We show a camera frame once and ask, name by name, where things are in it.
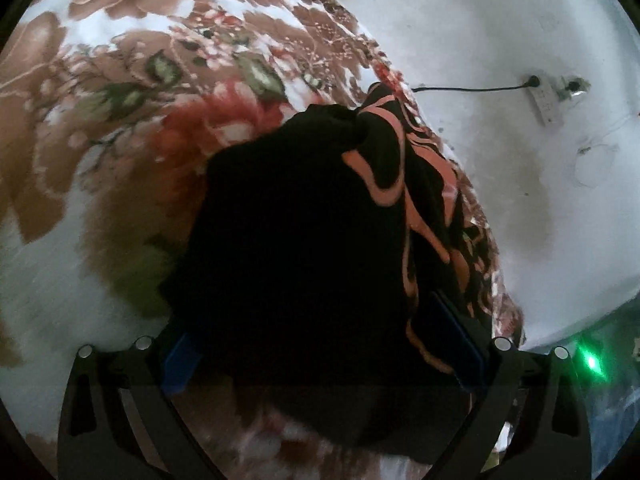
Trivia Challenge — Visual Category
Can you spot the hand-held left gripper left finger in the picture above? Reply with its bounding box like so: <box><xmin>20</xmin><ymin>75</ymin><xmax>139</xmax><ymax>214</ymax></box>
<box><xmin>57</xmin><ymin>322</ymin><xmax>223</xmax><ymax>480</ymax></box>

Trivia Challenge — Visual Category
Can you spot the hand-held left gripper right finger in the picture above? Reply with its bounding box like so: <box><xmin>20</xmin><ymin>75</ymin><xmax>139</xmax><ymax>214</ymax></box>
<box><xmin>429</xmin><ymin>291</ymin><xmax>592</xmax><ymax>480</ymax></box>

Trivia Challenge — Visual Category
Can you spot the black garment with orange print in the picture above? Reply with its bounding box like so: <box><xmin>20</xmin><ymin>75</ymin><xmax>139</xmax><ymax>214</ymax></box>
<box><xmin>167</xmin><ymin>82</ymin><xmax>501</xmax><ymax>463</ymax></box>

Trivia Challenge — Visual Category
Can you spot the white power strip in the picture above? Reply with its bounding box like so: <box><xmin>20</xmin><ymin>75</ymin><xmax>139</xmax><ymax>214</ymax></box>
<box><xmin>525</xmin><ymin>74</ymin><xmax>561</xmax><ymax>127</ymax></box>

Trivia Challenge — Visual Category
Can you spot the floral blanket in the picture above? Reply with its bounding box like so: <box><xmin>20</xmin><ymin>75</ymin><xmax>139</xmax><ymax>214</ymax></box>
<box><xmin>0</xmin><ymin>0</ymin><xmax>526</xmax><ymax>480</ymax></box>

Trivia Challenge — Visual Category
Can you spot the white plug adapter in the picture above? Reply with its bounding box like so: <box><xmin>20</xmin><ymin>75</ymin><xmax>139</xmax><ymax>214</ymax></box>
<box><xmin>556</xmin><ymin>75</ymin><xmax>591</xmax><ymax>101</ymax></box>

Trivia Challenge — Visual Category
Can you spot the thin white wire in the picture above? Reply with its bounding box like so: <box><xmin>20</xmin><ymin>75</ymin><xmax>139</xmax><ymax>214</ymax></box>
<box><xmin>570</xmin><ymin>110</ymin><xmax>640</xmax><ymax>190</ymax></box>

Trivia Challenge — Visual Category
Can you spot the black power cable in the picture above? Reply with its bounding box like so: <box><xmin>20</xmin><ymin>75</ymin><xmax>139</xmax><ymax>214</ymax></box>
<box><xmin>411</xmin><ymin>79</ymin><xmax>538</xmax><ymax>95</ymax></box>

